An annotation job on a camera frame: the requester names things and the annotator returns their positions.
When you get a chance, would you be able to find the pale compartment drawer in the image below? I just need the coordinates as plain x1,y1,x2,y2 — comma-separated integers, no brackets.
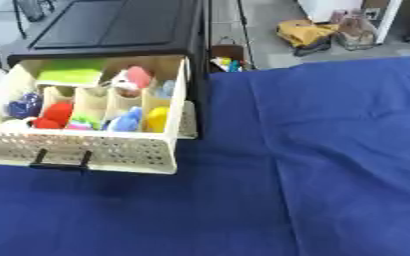
0,55,200,175

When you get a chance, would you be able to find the black cabinet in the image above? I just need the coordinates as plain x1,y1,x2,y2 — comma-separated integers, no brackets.
5,0,212,140

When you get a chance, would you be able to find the light blue soft toy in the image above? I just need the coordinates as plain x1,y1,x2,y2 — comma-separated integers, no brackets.
105,106,144,133

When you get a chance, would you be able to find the yellow bag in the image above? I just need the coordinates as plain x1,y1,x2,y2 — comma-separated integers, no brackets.
275,19,340,49

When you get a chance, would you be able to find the white cabinet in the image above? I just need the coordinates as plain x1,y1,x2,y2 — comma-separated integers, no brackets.
296,0,405,45

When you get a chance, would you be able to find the green and pink toy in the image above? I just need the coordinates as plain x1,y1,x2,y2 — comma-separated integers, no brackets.
65,113,104,131

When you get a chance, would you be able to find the brown bag with toys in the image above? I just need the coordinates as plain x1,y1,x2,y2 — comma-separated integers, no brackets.
208,36,249,73

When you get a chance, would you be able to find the dark blue soft toy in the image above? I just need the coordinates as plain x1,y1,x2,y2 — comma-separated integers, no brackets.
5,92,44,120

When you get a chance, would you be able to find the black drawer handle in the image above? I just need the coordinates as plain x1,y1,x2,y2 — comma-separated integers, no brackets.
28,148,93,171

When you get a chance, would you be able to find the black tripod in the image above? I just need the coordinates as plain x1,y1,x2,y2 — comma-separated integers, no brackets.
233,0,260,71

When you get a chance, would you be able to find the pale blue toy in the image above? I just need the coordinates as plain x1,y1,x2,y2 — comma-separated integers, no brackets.
154,79,177,100

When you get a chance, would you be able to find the yellow toy fruit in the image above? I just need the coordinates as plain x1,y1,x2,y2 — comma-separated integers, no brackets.
143,106,172,134

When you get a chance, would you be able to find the pink and white soft toy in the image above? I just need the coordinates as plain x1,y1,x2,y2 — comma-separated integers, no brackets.
110,65,158,98

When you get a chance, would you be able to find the red soft toy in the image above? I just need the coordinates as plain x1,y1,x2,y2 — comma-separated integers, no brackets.
31,101,76,130

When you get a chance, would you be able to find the green sponge block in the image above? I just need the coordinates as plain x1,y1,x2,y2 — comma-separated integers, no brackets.
35,58,107,86

